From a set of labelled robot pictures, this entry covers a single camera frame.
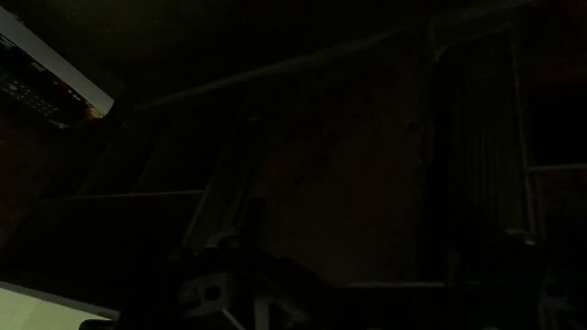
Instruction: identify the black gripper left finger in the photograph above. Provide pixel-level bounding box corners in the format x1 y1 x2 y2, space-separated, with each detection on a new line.
121 241 319 330

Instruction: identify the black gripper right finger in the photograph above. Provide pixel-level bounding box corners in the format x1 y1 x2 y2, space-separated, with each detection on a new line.
532 270 587 330

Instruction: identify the dark-covered thick book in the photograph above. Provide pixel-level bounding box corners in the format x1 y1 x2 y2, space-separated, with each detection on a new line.
0 6 117 133

